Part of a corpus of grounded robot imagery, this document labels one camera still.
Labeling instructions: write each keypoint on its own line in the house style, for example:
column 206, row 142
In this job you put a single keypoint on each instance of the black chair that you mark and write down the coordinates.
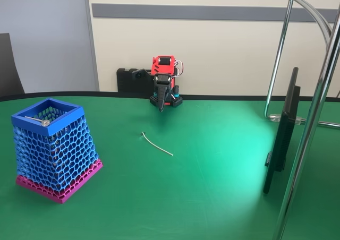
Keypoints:
column 9, row 72

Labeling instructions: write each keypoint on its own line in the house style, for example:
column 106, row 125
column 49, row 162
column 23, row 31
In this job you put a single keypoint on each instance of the blue and pink lattice basket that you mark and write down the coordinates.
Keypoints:
column 53, row 157

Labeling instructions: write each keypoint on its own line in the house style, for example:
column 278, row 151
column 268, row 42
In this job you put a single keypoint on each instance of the black and teal clamp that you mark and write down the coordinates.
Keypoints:
column 176, row 91

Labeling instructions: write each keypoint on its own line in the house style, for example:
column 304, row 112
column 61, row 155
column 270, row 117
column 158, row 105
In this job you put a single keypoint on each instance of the green table cloth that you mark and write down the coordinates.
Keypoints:
column 186, row 184

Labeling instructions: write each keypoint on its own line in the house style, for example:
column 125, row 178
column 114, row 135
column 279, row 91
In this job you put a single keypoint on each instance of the grey wall rail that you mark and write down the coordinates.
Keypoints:
column 186, row 12

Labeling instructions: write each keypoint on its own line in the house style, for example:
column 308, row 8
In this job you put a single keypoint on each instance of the black monitor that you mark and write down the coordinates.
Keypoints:
column 284, row 139

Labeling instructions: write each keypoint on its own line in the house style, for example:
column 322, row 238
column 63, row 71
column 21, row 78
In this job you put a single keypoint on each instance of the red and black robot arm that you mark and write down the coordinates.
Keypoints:
column 163, row 64

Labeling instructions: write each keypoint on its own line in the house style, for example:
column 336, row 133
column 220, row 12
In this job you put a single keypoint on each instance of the chrome tube stand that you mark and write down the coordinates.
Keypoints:
column 308, row 133

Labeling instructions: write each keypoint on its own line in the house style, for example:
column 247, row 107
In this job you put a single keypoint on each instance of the black plastic case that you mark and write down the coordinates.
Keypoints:
column 125, row 80

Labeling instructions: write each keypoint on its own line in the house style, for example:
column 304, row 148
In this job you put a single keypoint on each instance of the clear plastic clip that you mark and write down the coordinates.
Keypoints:
column 276, row 118

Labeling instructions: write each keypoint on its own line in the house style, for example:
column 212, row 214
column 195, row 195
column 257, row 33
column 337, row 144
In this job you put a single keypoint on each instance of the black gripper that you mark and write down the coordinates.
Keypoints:
column 161, row 88

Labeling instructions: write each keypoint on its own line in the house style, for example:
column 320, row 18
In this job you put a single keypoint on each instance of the black gripper camera mount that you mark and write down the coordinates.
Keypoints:
column 139, row 74

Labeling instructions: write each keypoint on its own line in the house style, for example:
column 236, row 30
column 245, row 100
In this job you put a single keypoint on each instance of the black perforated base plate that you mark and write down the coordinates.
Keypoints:
column 176, row 102

